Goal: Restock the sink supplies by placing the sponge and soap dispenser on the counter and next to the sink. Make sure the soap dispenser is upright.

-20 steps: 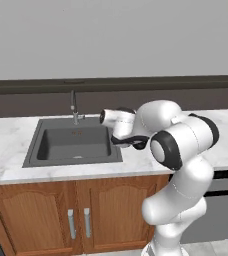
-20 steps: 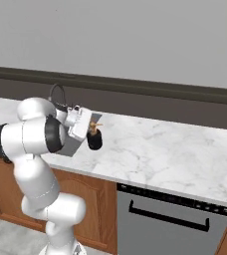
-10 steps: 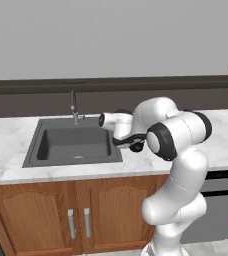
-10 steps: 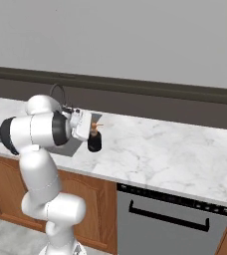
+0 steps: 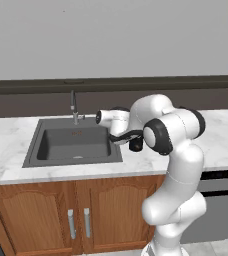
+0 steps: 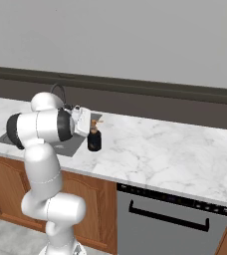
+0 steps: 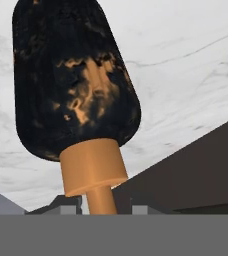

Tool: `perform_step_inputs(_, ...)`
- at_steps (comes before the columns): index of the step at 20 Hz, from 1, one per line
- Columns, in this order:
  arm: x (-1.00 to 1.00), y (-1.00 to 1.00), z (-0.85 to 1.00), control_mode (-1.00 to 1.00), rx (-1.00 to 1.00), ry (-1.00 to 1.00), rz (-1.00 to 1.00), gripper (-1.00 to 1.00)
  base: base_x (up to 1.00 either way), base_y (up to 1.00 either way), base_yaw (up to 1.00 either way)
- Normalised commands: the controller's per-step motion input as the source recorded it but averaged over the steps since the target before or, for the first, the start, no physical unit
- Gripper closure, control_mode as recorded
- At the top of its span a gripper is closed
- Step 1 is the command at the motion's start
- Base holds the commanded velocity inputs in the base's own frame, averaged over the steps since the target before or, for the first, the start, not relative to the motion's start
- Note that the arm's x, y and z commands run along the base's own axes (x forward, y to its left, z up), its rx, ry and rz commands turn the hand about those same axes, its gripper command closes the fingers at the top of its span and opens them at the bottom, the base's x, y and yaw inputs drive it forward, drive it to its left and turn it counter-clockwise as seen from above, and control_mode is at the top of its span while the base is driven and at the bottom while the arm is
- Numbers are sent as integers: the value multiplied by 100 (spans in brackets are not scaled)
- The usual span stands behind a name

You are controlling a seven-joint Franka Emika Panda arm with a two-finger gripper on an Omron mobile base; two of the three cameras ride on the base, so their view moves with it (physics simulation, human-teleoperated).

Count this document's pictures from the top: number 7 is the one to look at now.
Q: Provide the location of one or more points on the dark brown cupboard front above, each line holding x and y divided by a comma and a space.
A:
202, 166

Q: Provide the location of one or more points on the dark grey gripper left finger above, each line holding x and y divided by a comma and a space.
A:
66, 204

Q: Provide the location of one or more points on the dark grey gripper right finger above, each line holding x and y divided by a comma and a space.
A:
137, 208

